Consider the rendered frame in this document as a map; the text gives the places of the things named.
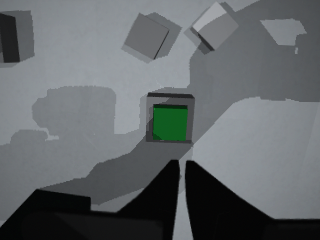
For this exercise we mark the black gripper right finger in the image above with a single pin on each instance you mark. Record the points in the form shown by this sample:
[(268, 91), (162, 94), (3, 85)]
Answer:
[(217, 213)]

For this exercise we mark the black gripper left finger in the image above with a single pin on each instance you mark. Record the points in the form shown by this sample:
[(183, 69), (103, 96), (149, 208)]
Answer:
[(150, 215)]

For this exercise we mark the green button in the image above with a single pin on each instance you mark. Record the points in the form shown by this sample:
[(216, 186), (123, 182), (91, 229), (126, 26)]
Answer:
[(169, 117)]

